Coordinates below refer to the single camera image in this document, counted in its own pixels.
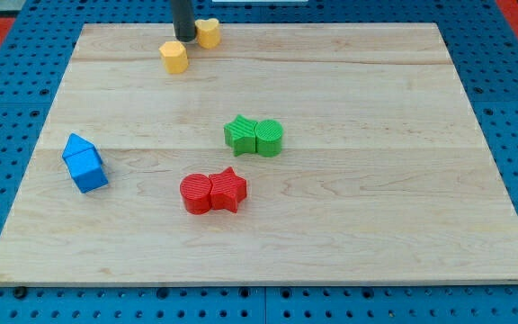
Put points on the light wooden board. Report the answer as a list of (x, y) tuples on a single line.
[(384, 175)]

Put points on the yellow hexagon block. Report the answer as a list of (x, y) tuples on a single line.
[(174, 57)]

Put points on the green star block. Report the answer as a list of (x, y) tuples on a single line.
[(240, 135)]

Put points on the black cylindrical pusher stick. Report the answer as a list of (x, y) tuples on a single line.
[(183, 20)]

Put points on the red star block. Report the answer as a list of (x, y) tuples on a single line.
[(228, 190)]

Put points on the yellow heart block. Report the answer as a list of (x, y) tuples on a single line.
[(208, 34)]

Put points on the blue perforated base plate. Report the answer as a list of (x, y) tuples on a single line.
[(34, 55)]

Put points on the blue triangle block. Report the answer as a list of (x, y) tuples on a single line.
[(77, 144)]

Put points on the blue cube block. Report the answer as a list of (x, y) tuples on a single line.
[(86, 170)]

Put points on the green cylinder block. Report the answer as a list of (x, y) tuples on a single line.
[(268, 135)]

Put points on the red cylinder block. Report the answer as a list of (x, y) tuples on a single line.
[(195, 191)]

